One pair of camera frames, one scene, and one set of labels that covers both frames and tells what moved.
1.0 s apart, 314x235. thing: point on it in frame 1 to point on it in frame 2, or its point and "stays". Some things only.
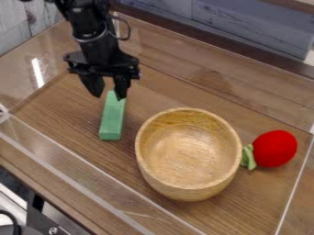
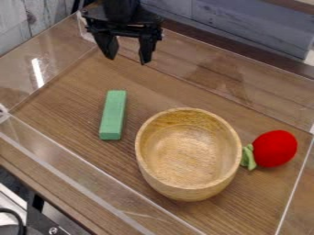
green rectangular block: [112, 117] stays
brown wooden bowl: [187, 151] stays
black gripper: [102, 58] to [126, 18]
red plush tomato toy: [273, 150] stays
